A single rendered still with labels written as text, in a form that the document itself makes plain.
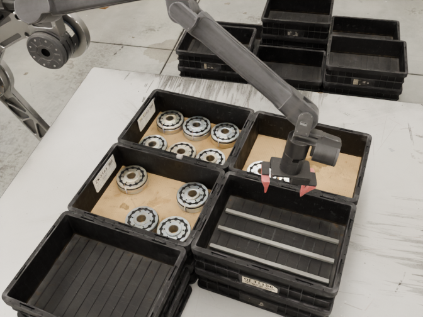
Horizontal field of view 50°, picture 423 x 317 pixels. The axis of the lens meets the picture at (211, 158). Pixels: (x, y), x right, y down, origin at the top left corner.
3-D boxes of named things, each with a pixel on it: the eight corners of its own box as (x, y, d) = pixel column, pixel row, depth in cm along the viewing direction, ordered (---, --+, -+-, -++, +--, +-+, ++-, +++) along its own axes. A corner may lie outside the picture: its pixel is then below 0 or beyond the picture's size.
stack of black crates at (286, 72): (247, 121, 273) (247, 74, 248) (255, 90, 292) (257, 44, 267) (315, 129, 265) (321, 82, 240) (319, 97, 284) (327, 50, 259)
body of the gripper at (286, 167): (310, 183, 116) (317, 163, 111) (270, 179, 116) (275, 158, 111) (307, 165, 121) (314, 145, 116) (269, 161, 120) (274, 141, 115)
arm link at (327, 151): (302, 102, 113) (299, 111, 105) (349, 115, 111) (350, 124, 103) (289, 147, 117) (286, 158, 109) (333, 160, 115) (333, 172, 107)
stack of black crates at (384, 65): (315, 130, 264) (325, 65, 231) (320, 97, 284) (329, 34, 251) (387, 139, 256) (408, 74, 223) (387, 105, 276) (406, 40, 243)
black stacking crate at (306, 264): (192, 270, 132) (189, 249, 124) (228, 194, 151) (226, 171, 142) (330, 315, 121) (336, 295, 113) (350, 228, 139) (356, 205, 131)
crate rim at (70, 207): (67, 213, 137) (64, 209, 135) (116, 146, 155) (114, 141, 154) (189, 253, 125) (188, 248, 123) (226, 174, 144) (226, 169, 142)
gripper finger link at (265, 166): (283, 202, 122) (291, 178, 115) (257, 199, 121) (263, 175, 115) (282, 183, 126) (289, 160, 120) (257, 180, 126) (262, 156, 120)
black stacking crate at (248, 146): (228, 193, 151) (227, 170, 143) (255, 134, 169) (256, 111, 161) (350, 226, 140) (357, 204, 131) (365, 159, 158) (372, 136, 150)
